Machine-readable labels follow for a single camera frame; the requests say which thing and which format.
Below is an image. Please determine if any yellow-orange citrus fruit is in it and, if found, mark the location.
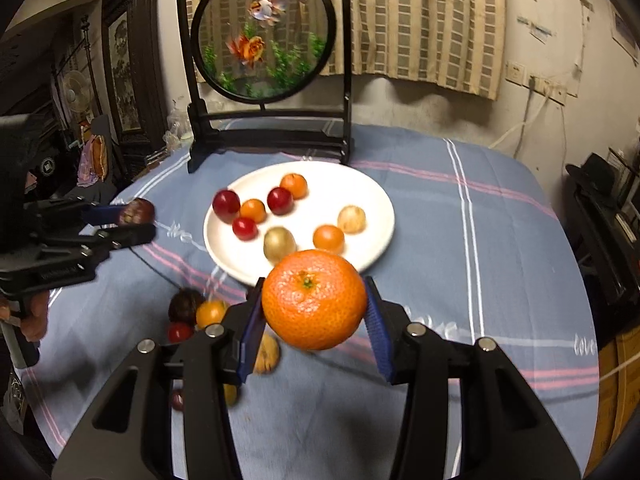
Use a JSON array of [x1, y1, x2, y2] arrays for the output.
[[195, 299, 228, 330]]

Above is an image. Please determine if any large orange tangerine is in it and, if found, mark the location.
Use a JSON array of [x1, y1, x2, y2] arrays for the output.
[[262, 249, 368, 351]]

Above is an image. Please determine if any small olive yellow fruit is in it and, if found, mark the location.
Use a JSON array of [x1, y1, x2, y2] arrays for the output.
[[224, 384, 239, 406]]

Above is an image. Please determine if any person's left hand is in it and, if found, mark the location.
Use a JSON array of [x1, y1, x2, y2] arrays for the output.
[[0, 292, 50, 342]]

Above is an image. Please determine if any dark red plum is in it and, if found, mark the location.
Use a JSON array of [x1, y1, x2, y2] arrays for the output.
[[170, 389, 184, 412]]

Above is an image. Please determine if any dark purple mangosteen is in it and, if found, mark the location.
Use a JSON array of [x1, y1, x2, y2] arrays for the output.
[[168, 288, 205, 326]]

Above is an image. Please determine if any red plum right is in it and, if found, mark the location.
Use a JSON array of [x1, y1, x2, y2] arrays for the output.
[[167, 322, 195, 344]]

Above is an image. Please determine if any electric fan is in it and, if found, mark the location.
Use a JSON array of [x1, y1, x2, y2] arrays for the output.
[[63, 70, 92, 114]]

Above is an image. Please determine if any large red plum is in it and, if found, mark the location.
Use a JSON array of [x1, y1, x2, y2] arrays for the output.
[[212, 188, 241, 223]]

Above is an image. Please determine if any small red plum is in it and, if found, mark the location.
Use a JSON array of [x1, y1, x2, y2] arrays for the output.
[[232, 217, 258, 242]]

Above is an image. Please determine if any small orange tangerine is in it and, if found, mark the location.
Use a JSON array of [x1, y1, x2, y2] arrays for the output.
[[240, 198, 267, 224]]

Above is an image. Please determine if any small yellow-green fruit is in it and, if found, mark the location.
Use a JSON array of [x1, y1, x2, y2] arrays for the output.
[[262, 226, 297, 266]]

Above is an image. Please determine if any white oval plate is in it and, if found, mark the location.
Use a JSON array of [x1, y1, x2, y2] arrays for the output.
[[203, 160, 395, 286]]

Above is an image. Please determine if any blue striped tablecloth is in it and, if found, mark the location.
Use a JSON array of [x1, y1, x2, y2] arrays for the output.
[[24, 131, 597, 479]]

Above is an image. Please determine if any orange fruit near finger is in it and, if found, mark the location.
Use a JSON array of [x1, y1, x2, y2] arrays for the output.
[[312, 224, 345, 255]]

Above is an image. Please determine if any black metal shelf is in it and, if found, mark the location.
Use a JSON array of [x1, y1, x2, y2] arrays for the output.
[[564, 146, 640, 311]]

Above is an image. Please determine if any round goldfish screen ornament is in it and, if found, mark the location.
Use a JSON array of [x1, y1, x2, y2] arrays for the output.
[[176, 0, 354, 172]]

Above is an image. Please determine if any pale yellow longan fruit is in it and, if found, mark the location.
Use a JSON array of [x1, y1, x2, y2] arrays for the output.
[[337, 205, 367, 234]]

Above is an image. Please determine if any beige checked curtain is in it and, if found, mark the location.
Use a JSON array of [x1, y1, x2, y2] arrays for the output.
[[184, 0, 508, 101]]

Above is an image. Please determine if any framed wall picture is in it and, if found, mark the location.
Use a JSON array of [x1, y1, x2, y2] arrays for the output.
[[101, 0, 167, 156]]

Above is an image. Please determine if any wall power strip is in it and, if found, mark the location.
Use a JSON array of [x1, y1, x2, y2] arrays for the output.
[[504, 61, 568, 106]]

